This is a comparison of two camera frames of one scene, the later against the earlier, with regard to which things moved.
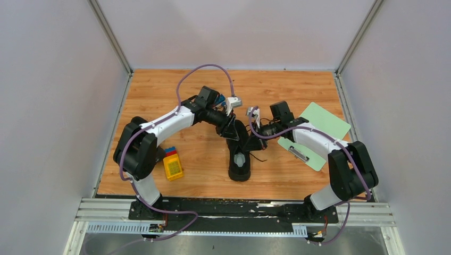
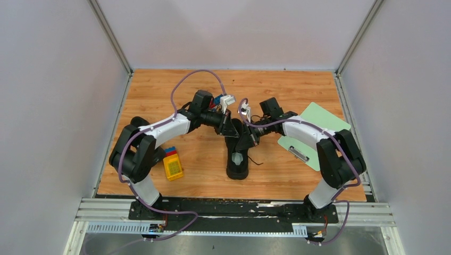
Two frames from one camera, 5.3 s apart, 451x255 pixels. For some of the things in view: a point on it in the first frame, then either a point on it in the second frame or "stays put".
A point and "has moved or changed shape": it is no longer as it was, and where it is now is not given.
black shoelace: x=257 y=158 has moved or changed shape
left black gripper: x=227 y=128 stays put
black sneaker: x=239 y=159 stays put
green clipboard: x=324 y=120 stays put
